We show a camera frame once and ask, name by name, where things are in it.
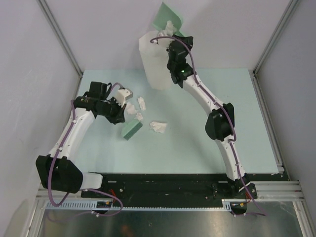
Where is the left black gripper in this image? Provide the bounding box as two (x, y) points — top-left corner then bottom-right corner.
(98, 96), (126, 124)

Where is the green hand brush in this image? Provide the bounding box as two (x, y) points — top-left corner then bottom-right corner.
(121, 119), (143, 140)

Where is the green plastic dustpan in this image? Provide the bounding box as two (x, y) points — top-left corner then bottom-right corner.
(152, 2), (184, 37)

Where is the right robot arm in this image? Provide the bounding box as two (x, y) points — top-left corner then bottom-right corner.
(167, 35), (253, 199)

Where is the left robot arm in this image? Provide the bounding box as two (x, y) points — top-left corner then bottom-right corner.
(36, 81), (133, 198)

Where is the crumpled paper scrap upper left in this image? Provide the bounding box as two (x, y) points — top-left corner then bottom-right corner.
(125, 102), (138, 115)

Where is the crumpled paper scrap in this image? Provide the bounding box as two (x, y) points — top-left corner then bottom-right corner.
(157, 21), (177, 37)
(137, 96), (146, 111)
(150, 121), (167, 133)
(135, 113), (143, 121)
(125, 102), (138, 115)

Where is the crumpled paper scrap far left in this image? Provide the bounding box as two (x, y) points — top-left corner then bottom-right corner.
(157, 21), (177, 37)

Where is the white faceted waste bin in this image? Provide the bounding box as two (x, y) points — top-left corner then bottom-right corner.
(139, 30), (172, 90)

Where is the crumpled paper scrap lower left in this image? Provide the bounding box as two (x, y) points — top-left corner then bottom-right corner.
(135, 113), (143, 121)

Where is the crumpled paper scrap middle left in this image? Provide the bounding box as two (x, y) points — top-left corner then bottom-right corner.
(137, 96), (146, 111)

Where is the crumpled paper scrap front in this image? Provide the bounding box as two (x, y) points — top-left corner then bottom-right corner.
(150, 121), (167, 133)

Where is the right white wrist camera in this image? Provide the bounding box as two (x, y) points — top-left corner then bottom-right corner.
(150, 36), (173, 48)

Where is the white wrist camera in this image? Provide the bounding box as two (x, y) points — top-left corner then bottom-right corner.
(150, 36), (173, 48)
(114, 88), (133, 107)

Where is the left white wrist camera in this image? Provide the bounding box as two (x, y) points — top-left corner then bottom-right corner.
(114, 88), (133, 107)

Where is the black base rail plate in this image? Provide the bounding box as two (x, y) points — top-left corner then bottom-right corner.
(81, 173), (246, 207)

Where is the left aluminium frame post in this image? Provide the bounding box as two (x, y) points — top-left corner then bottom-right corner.
(36, 0), (83, 78)

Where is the aluminium frame post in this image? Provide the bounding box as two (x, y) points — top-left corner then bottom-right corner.
(36, 0), (83, 78)
(252, 0), (301, 75)

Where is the right aluminium frame post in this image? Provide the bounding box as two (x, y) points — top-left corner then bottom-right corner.
(252, 0), (301, 75)

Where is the grey slotted cable duct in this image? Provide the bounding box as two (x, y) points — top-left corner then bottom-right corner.
(45, 200), (247, 212)

